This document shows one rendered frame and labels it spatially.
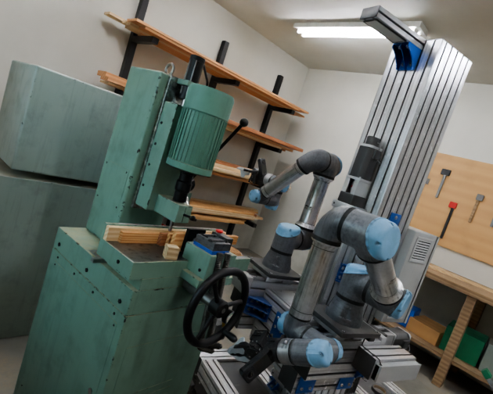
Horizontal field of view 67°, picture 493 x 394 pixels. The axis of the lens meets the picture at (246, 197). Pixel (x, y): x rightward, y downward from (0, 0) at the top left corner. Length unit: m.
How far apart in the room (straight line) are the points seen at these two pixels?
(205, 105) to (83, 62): 2.39
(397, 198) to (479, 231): 2.43
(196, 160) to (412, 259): 1.14
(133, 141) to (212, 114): 0.37
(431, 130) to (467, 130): 2.51
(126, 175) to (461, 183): 3.41
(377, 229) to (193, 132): 0.69
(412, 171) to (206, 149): 0.95
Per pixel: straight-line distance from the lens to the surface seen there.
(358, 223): 1.12
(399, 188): 1.78
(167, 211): 1.43
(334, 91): 5.13
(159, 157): 1.45
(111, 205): 1.59
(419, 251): 1.97
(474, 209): 4.16
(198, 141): 1.34
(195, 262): 1.33
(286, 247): 1.87
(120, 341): 1.35
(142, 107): 1.54
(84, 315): 1.51
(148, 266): 1.25
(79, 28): 3.63
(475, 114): 4.40
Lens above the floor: 1.33
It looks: 7 degrees down
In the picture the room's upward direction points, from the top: 18 degrees clockwise
